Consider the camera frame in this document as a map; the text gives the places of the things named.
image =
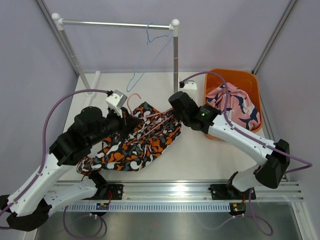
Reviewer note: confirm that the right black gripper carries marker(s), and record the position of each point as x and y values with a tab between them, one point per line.
177	116

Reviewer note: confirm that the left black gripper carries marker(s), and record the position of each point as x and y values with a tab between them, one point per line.
127	123

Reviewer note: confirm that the orange black camouflage shorts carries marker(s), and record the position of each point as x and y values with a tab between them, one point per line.
140	148

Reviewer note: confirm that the pink shark print shorts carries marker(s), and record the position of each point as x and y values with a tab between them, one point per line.
240	109

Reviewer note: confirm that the blue wire hanger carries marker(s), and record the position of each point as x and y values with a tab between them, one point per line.
147	59

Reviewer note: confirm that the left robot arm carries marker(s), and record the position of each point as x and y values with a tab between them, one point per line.
32	204

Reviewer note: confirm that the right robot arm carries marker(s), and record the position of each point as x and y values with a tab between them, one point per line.
272	158

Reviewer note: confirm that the metal clothes rack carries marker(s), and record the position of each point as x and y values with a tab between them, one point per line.
121	46

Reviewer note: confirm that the orange plastic basket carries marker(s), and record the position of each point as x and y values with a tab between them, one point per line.
241	79

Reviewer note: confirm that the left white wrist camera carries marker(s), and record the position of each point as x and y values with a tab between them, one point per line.
116	101

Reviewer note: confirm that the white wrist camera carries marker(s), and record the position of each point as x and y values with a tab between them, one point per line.
116	101
189	87

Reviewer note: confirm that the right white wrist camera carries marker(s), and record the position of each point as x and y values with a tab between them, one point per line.
189	87

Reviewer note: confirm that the aluminium mounting rail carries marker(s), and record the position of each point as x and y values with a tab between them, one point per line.
199	191

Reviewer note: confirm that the white slotted cable duct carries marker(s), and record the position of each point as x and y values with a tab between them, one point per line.
150	207

